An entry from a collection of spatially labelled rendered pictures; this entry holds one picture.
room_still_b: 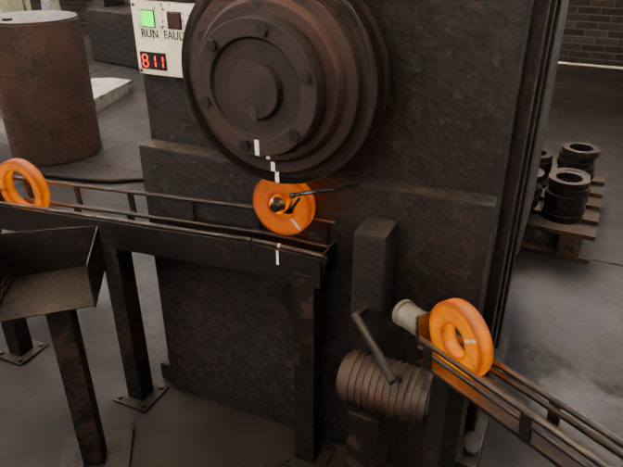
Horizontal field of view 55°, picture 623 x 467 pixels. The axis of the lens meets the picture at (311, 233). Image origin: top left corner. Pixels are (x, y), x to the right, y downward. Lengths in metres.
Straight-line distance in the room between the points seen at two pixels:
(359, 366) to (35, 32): 3.13
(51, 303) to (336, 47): 0.90
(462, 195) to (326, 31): 0.47
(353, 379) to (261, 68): 0.70
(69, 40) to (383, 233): 3.07
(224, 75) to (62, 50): 2.85
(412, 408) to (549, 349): 1.15
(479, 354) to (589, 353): 1.36
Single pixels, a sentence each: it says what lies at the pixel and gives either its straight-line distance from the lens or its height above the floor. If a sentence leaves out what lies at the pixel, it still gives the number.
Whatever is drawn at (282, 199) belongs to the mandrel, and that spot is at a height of 0.84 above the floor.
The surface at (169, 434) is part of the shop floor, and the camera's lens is 2.02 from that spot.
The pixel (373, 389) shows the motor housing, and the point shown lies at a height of 0.50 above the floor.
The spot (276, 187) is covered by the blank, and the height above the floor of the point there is 0.86.
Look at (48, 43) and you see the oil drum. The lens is 4.05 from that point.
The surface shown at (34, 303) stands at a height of 0.60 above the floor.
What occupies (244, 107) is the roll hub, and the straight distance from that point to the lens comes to 1.26.
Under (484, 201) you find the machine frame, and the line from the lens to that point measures 1.37.
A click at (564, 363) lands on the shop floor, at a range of 2.39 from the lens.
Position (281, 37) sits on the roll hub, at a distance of 1.19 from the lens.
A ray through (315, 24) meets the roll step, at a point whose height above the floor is 1.24.
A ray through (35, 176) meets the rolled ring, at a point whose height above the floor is 0.74.
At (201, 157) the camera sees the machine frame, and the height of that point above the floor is 0.87.
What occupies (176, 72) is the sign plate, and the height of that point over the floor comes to 1.07.
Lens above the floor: 1.42
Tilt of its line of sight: 28 degrees down
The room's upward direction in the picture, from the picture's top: straight up
